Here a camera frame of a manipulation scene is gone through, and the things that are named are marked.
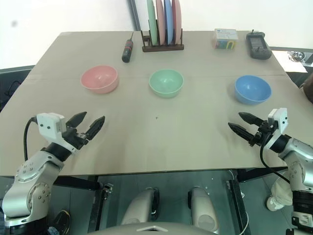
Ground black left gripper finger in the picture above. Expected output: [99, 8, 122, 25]
[85, 115, 106, 141]
[67, 111, 88, 129]

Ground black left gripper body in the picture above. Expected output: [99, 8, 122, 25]
[61, 126, 89, 153]

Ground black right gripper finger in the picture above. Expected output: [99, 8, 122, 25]
[227, 122, 257, 145]
[238, 112, 265, 127]

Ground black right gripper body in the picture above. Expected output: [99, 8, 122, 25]
[252, 120, 274, 147]

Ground blue plastic bowl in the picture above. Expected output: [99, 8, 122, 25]
[234, 74, 272, 105]

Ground pink plastic bowl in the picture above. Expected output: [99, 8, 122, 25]
[80, 65, 120, 94]

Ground brown-haired person's head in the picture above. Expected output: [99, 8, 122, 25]
[299, 72, 313, 104]

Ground white shoe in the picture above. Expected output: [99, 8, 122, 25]
[266, 177, 293, 212]

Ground black handheld device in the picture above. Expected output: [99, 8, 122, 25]
[246, 29, 272, 60]

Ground green plastic bowl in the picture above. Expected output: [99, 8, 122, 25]
[148, 69, 184, 99]

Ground black shoe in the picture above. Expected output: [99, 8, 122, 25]
[52, 209, 72, 234]

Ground black red-striped screwdriver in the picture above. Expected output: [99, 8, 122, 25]
[121, 31, 134, 64]

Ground clear box with colourful magnets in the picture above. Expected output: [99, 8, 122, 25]
[211, 28, 239, 50]

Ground silver right robot thigh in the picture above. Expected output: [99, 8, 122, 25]
[187, 187, 220, 234]

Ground silver robot thigh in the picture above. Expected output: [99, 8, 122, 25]
[187, 187, 220, 234]
[121, 187, 160, 225]

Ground silver left robot thigh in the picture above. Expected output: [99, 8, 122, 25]
[121, 187, 160, 225]

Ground dark wooden plate rack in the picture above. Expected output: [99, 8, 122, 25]
[140, 28, 184, 53]

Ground green plate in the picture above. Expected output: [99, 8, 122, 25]
[146, 0, 158, 46]

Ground grey robot torso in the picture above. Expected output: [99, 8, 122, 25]
[85, 221, 222, 235]

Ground pink plate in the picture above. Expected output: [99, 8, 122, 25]
[155, 0, 166, 46]
[171, 0, 182, 45]

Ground blue plate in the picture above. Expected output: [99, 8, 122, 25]
[163, 0, 175, 45]

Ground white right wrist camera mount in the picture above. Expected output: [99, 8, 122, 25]
[267, 107, 289, 138]

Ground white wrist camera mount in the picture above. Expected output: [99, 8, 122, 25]
[267, 107, 289, 138]
[36, 112, 67, 144]

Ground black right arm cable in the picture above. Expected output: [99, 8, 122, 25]
[259, 132, 294, 185]

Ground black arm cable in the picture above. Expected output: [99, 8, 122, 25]
[23, 117, 38, 163]
[259, 132, 294, 185]

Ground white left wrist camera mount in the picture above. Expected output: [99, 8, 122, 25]
[36, 112, 67, 144]

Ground black table frame bar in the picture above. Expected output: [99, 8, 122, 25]
[236, 167, 289, 183]
[52, 174, 101, 192]

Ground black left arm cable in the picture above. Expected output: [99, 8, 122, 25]
[23, 117, 38, 163]

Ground tangled background cables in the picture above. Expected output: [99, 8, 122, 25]
[287, 50, 308, 63]

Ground dark vertical post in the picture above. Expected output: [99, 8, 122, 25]
[128, 0, 142, 32]

